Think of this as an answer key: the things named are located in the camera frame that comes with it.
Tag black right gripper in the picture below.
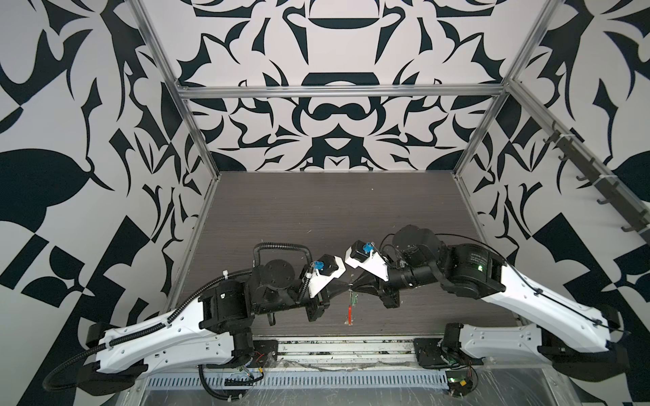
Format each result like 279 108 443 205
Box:
348 258 443 306

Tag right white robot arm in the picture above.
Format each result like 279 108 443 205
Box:
345 225 630 382

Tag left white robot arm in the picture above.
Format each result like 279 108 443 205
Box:
77 255 345 394

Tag green lit circuit board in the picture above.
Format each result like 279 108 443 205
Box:
445 369 477 398

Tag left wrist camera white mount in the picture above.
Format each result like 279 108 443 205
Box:
301 254 345 299

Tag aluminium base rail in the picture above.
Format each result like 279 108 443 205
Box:
254 335 443 371

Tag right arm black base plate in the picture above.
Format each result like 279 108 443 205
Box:
413 338 456 370

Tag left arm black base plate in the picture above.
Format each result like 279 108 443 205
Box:
248 339 279 368

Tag white slotted cable duct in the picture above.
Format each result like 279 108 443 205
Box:
146 369 450 391

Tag black corrugated cable conduit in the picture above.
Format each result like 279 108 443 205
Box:
41 242 313 392

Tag aluminium horizontal frame bar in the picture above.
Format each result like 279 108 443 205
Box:
177 84 504 100

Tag grey wall hook rack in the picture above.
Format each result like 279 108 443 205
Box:
542 121 649 245

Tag right aluminium corner post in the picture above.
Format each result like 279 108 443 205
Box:
453 0 565 179

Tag aluminium corner post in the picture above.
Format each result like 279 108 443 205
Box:
127 0 220 180
453 0 565 179

